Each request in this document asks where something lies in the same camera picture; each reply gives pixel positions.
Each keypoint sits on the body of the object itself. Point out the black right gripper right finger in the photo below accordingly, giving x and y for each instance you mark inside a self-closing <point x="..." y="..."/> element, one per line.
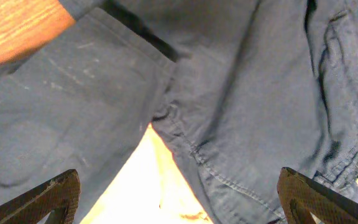
<point x="305" y="201"/>

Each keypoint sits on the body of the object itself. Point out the navy blue shorts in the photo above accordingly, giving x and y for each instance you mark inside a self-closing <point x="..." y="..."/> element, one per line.
<point x="235" y="89"/>

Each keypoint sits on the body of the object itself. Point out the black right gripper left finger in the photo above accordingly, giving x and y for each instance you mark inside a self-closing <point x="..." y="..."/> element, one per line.
<point x="57" y="199"/>

